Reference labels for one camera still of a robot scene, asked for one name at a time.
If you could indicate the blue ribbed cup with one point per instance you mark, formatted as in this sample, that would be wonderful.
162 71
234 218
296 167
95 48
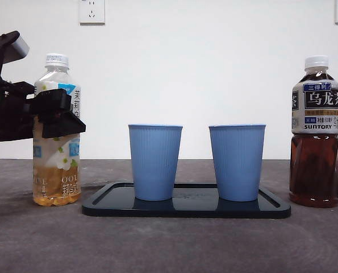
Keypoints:
155 162
237 162

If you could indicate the left wrist grey camera box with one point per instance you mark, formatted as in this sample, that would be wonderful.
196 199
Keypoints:
16 50

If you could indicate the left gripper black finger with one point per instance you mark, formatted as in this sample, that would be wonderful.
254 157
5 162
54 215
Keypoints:
56 122

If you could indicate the dark navy tray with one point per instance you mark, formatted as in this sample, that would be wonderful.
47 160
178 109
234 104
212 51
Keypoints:
185 211

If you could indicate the dark oolong tea bottle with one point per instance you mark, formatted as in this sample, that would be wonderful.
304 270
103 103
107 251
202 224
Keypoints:
313 170

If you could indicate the clear jasmine tea bottle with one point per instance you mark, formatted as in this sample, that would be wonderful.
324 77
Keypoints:
55 176

